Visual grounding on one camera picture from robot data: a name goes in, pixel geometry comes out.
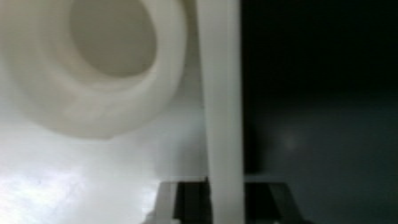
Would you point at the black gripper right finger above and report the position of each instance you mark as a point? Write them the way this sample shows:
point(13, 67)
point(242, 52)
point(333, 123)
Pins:
point(271, 206)

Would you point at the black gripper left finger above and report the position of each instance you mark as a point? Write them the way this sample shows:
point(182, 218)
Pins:
point(184, 205)

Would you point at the white square tabletop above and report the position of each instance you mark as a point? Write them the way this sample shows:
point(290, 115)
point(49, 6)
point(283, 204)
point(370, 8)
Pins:
point(120, 108)

